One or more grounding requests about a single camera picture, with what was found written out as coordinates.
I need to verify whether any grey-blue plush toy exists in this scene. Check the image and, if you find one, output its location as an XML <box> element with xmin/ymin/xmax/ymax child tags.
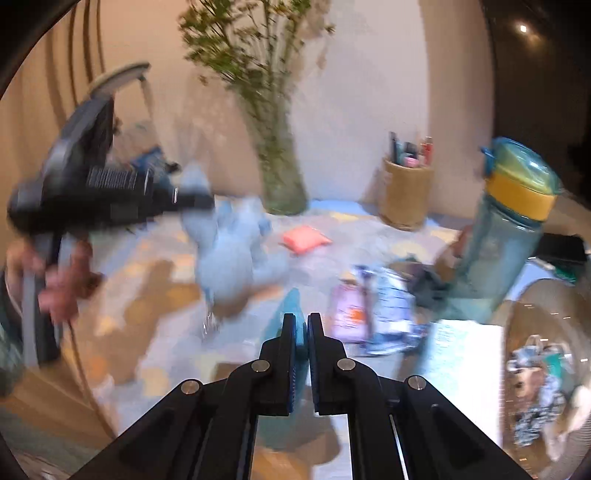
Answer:
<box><xmin>179</xmin><ymin>165</ymin><xmax>291</xmax><ymax>317</ymax></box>

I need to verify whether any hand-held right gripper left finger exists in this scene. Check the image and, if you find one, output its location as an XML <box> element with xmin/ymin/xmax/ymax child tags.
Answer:
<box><xmin>69</xmin><ymin>313</ymin><xmax>308</xmax><ymax>480</ymax></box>

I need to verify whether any teal transparent water bottle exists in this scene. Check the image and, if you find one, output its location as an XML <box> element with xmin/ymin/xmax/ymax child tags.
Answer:
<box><xmin>449</xmin><ymin>136</ymin><xmax>563</xmax><ymax>325</ymax></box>

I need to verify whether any glass vase with green stems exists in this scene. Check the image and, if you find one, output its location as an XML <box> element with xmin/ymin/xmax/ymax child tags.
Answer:
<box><xmin>178</xmin><ymin>0</ymin><xmax>335</xmax><ymax>217</ymax></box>

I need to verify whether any black flat box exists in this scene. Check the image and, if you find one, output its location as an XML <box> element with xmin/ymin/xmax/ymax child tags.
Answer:
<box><xmin>538</xmin><ymin>232</ymin><xmax>591</xmax><ymax>283</ymax></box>

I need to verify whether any grey-white desk lamp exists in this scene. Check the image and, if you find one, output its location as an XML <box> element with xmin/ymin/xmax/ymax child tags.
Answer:
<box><xmin>87</xmin><ymin>62</ymin><xmax>152</xmax><ymax>99</ymax></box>

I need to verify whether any clear round container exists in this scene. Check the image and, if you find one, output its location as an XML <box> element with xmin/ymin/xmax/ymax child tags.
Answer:
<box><xmin>500</xmin><ymin>276</ymin><xmax>591</xmax><ymax>474</ymax></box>

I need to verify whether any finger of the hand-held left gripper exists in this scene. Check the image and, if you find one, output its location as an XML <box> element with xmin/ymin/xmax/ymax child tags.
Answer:
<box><xmin>173</xmin><ymin>184</ymin><xmax>216</xmax><ymax>212</ymax></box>

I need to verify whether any woven pen holder with pens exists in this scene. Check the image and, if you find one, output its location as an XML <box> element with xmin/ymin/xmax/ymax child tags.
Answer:
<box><xmin>380</xmin><ymin>130</ymin><xmax>435</xmax><ymax>232</ymax></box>

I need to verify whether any purple packet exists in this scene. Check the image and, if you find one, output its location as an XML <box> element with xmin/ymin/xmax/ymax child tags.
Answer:
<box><xmin>324</xmin><ymin>276</ymin><xmax>376</xmax><ymax>343</ymax></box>

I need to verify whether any white blue-dotted tissue pack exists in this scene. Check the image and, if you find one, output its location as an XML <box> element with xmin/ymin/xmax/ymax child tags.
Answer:
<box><xmin>421</xmin><ymin>318</ymin><xmax>505</xmax><ymax>446</ymax></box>

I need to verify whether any patterned tablecloth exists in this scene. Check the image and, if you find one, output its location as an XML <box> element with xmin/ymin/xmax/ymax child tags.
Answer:
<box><xmin>60</xmin><ymin>198</ymin><xmax>467</xmax><ymax>480</ymax></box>

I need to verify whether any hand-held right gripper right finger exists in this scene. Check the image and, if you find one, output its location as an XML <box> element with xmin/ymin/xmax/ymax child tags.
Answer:
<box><xmin>307</xmin><ymin>313</ymin><xmax>532</xmax><ymax>480</ymax></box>

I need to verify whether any person's left hand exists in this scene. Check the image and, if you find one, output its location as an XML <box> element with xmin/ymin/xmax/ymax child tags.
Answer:
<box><xmin>7</xmin><ymin>237</ymin><xmax>105</xmax><ymax>325</ymax></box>

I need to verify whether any blue and white box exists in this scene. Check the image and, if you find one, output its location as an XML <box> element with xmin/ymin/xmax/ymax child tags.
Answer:
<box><xmin>130</xmin><ymin>147</ymin><xmax>169</xmax><ymax>175</ymax></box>

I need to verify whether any blue-white printed packet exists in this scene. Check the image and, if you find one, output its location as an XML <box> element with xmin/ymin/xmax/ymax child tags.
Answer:
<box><xmin>364</xmin><ymin>264</ymin><xmax>431</xmax><ymax>357</ymax></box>

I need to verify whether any teal drawstring pouch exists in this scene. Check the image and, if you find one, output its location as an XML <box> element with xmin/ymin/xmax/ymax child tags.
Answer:
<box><xmin>256</xmin><ymin>287</ymin><xmax>335</xmax><ymax>450</ymax></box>

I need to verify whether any dark cloth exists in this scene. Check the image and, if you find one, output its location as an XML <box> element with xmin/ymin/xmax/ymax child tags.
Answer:
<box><xmin>405</xmin><ymin>262</ymin><xmax>452</xmax><ymax>306</ymax></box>

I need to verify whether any pink-red small pouch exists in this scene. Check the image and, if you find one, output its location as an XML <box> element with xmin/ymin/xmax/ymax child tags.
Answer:
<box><xmin>281</xmin><ymin>225</ymin><xmax>334</xmax><ymax>256</ymax></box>

